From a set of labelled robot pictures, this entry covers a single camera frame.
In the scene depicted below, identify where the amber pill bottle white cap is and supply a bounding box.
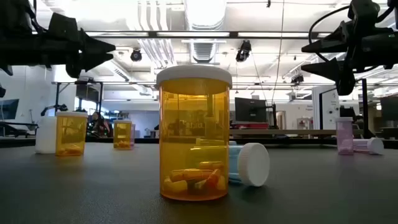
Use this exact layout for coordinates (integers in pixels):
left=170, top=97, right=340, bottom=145
left=113, top=119, right=134, bottom=151
left=155, top=64, right=233, bottom=202
left=55, top=111, right=89, bottom=157

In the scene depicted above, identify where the black table mat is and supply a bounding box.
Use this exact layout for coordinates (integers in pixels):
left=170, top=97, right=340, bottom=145
left=0, top=142, right=398, bottom=224

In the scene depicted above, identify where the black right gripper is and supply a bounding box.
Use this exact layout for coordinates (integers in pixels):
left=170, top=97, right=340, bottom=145
left=300, top=20, right=387, bottom=96

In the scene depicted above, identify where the black computer monitor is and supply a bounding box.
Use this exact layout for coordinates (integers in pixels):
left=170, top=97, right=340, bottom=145
left=234, top=97, right=268, bottom=123
left=379, top=95, right=398, bottom=125
left=339, top=106, right=357, bottom=125

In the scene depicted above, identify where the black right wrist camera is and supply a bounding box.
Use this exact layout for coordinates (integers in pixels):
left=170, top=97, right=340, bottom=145
left=347, top=0, right=382, bottom=28

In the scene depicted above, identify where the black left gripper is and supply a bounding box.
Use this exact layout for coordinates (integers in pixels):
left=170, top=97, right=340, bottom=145
left=30, top=28, right=116, bottom=79

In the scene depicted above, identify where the wooden shelf board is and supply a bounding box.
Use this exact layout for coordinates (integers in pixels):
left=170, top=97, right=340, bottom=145
left=229, top=129, right=365, bottom=136

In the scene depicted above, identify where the black monitor blue screen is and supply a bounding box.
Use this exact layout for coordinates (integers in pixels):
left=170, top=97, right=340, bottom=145
left=0, top=98, right=20, bottom=121

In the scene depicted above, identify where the person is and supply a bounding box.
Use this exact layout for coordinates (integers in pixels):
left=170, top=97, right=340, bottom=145
left=88, top=111, right=111, bottom=138

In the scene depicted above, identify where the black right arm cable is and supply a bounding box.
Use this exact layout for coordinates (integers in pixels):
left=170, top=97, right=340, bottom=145
left=307, top=4, right=351, bottom=63

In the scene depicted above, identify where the black metal frame stand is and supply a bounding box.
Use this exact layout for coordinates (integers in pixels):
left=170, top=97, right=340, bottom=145
left=51, top=80, right=104, bottom=135

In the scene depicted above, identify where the black overhead crossbar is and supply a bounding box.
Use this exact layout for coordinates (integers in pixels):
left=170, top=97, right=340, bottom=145
left=83, top=30, right=332, bottom=40

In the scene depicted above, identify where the blue pill bottle white cap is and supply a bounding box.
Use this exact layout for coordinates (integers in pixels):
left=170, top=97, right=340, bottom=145
left=228, top=140, right=271, bottom=187

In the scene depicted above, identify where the black metal shelf frame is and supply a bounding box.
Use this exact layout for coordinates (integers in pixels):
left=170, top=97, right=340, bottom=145
left=318, top=78, right=376, bottom=139

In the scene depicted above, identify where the black aluminium rig frame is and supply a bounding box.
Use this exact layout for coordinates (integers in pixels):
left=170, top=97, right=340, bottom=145
left=0, top=135, right=398, bottom=149

